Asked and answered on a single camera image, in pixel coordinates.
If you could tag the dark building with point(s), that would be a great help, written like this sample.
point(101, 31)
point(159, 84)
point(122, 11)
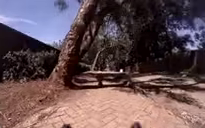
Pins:
point(3, 43)

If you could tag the red brick path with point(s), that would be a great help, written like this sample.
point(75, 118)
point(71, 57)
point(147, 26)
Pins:
point(106, 108)

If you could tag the green bush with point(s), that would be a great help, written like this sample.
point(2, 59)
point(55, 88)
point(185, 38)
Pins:
point(28, 65)

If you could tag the robot's own part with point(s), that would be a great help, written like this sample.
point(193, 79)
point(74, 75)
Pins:
point(136, 125)
point(66, 126)

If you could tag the thin leaning tree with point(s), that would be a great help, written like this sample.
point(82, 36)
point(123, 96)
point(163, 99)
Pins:
point(96, 60)

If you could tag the wooden bench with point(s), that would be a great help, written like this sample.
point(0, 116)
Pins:
point(103, 76)

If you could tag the large leaning tree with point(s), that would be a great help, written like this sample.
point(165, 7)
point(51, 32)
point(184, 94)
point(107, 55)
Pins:
point(70, 50)

